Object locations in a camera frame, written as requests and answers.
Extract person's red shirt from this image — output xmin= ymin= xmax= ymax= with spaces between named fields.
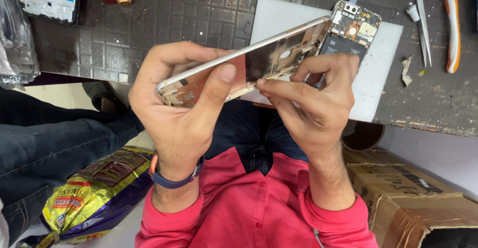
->
xmin=134 ymin=147 xmax=379 ymax=248

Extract round brown stool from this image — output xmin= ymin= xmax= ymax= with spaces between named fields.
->
xmin=341 ymin=121 xmax=385 ymax=152

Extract person's dark blue jeans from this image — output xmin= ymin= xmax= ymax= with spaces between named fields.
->
xmin=204 ymin=99 xmax=311 ymax=176

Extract heap of clear plastic bags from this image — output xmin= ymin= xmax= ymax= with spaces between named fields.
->
xmin=0 ymin=0 xmax=41 ymax=90

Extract gold phone back cover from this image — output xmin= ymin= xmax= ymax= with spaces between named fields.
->
xmin=156 ymin=15 xmax=333 ymax=108

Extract brown cardboard box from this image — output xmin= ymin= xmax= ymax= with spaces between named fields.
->
xmin=342 ymin=148 xmax=478 ymax=248

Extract person's right hand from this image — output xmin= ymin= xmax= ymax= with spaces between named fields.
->
xmin=257 ymin=53 xmax=361 ymax=158

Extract crumpled paper scrap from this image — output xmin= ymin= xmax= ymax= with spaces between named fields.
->
xmin=401 ymin=55 xmax=415 ymax=88

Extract orange and white handled tool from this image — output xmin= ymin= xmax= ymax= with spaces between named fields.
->
xmin=442 ymin=0 xmax=461 ymax=74

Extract steel tweezers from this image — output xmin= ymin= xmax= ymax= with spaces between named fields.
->
xmin=413 ymin=0 xmax=433 ymax=68

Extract yellow and purple printed bag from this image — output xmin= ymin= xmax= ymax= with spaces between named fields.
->
xmin=17 ymin=146 xmax=155 ymax=248

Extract blue and orange wristband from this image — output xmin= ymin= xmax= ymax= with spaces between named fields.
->
xmin=149 ymin=152 xmax=205 ymax=190

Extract white foam pad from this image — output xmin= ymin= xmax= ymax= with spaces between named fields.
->
xmin=241 ymin=0 xmax=404 ymax=123

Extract opened phone with circuit board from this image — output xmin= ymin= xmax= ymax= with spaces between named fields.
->
xmin=304 ymin=0 xmax=382 ymax=89

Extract person's left hand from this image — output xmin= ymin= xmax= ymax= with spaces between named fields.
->
xmin=128 ymin=41 xmax=237 ymax=176

